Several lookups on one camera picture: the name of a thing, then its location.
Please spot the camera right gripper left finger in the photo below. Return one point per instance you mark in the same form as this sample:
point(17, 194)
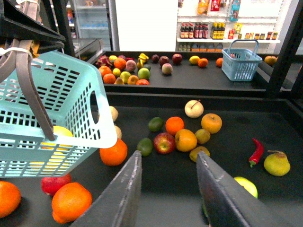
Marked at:
point(117, 206)

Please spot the camera right gripper right finger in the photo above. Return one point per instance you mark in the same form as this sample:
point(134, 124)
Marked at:
point(227, 203)

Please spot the yellow lemon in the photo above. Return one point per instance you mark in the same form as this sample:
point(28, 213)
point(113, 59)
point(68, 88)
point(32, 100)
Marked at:
point(194, 60)
point(58, 150)

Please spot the mint green plastic shopping basket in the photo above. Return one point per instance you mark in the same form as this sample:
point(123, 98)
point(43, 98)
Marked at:
point(74, 97)

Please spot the orange beside rear lemon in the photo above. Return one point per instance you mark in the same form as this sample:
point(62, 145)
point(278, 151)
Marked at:
point(202, 63)

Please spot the bright green apple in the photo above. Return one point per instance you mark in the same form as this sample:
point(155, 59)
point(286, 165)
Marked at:
point(248, 185)

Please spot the orange mandarin behind finger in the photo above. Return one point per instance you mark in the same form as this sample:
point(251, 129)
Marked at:
point(70, 202)

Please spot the large bumpy orange centre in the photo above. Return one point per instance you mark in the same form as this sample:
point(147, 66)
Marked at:
point(114, 155)

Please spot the large bumpy orange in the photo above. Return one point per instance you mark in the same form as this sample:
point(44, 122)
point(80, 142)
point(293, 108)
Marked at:
point(10, 198)
point(114, 155)

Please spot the red chili pepper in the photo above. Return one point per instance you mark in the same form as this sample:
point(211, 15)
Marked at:
point(256, 156)

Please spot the brown kiwi lower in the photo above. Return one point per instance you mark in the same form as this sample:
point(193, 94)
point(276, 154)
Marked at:
point(194, 153)

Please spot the brown kiwi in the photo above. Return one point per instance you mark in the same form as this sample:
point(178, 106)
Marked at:
point(194, 153)
point(202, 136)

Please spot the yellow green pear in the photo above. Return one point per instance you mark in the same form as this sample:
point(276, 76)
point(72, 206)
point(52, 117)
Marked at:
point(276, 163)

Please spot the green lime lower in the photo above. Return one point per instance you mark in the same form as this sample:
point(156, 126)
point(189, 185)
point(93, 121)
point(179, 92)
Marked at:
point(145, 146)

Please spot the green lime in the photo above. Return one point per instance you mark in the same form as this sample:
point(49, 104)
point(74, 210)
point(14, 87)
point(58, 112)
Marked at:
point(145, 146)
point(155, 124)

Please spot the black front display tray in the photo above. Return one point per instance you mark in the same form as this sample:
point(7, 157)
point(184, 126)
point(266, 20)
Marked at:
point(170, 195)

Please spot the black display tray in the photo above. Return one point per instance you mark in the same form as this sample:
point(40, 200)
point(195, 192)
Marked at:
point(189, 79)
point(170, 195)

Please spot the brown kiwi upper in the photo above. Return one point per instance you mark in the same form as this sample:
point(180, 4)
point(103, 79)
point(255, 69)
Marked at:
point(202, 136)

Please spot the red pomegranate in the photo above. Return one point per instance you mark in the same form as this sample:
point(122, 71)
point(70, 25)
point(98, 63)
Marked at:
point(50, 185)

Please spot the yellow orange round fruit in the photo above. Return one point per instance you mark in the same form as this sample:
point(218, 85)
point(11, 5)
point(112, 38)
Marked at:
point(185, 140)

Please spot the white pear lower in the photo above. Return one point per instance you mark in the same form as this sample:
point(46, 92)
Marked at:
point(118, 132)

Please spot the red apple centre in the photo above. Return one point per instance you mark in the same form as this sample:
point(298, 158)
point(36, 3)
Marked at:
point(164, 143)

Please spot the yellow orange apple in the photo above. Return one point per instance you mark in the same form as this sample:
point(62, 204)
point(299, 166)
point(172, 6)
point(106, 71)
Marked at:
point(211, 122)

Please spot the green lime upper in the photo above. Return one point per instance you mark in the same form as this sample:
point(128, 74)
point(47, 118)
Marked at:
point(155, 124)

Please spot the white pear upper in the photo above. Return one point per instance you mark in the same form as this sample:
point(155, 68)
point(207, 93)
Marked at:
point(114, 113)

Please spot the small orange tangerine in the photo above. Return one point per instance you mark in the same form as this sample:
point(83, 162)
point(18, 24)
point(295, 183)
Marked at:
point(174, 124)

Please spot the white round pear right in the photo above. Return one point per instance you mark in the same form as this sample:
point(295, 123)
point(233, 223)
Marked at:
point(194, 109)

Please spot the large bumpy orange front left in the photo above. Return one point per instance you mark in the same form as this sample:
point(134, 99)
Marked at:
point(10, 198)

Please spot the black rear display tray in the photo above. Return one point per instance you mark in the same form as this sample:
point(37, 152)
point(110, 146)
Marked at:
point(189, 79)

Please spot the small blue plastic basket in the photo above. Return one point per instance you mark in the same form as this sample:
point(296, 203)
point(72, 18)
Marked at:
point(240, 65)

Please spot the glass top freezer chest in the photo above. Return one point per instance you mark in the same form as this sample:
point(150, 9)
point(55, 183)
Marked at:
point(88, 50)

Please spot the black perforated shelf post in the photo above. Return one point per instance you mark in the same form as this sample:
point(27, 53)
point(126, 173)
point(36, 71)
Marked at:
point(60, 10)

